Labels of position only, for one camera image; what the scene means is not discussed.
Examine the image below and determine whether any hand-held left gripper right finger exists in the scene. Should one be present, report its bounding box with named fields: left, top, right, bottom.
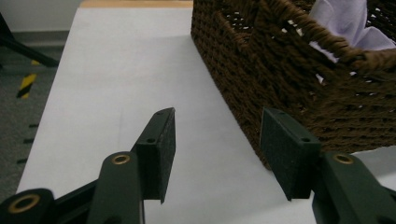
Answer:
left=260, top=106, right=396, bottom=224

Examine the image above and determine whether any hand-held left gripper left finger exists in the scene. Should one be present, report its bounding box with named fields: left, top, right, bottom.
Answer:
left=86, top=106, right=177, bottom=224

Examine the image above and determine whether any brown woven basket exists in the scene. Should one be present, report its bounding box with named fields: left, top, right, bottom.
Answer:
left=190, top=0, right=396, bottom=171

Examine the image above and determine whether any white cloth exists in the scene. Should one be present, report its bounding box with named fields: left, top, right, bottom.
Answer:
left=281, top=0, right=396, bottom=85

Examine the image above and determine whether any yellow black floor tape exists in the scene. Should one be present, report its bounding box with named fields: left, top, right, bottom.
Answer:
left=16, top=59, right=41, bottom=100

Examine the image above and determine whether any black metal stand leg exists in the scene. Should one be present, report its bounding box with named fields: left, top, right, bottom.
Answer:
left=0, top=12, right=60, bottom=68

